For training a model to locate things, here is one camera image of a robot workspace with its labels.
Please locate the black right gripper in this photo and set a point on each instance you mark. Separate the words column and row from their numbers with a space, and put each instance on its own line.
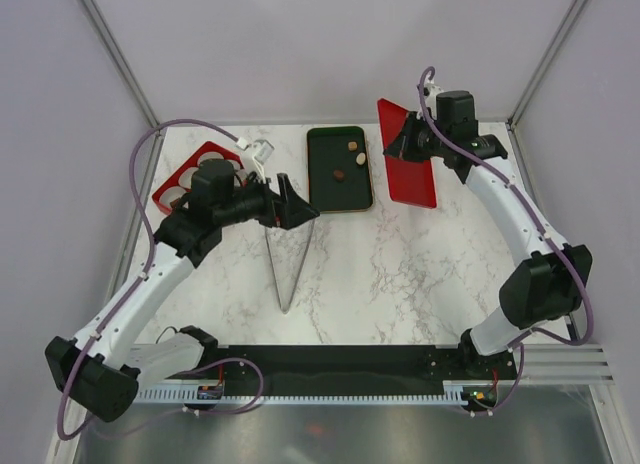
column 403, row 147

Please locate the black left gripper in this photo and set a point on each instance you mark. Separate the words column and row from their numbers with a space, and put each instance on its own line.
column 285, row 210

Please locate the red box lid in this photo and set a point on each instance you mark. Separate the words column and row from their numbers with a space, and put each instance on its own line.
column 408, row 183

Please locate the metal tongs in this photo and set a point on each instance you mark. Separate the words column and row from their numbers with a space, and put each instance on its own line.
column 287, row 251

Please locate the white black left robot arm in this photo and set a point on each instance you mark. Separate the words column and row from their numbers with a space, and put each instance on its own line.
column 97, row 368

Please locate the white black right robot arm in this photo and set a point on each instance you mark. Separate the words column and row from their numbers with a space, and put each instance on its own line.
column 550, row 275

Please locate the red chocolate box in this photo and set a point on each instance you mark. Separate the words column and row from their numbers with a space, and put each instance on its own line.
column 208, row 146

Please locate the dark green tray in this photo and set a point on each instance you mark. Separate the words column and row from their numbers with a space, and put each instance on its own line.
column 327, row 151

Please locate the white paper cup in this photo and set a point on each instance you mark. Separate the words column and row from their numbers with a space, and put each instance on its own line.
column 171, row 196
column 185, row 179
column 209, row 156

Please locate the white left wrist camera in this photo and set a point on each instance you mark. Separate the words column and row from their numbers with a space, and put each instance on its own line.
column 254, row 155

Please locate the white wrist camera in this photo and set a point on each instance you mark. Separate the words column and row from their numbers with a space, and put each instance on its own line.
column 431, row 90
column 254, row 155

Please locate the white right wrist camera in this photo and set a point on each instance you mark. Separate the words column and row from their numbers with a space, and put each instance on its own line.
column 431, row 90

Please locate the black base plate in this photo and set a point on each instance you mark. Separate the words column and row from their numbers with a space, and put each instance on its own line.
column 363, row 369

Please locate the white slotted cable duct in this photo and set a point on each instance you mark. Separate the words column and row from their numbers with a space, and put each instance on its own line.
column 191, row 393

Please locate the aluminium frame rail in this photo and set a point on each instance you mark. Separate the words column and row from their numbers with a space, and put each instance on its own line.
column 554, row 364

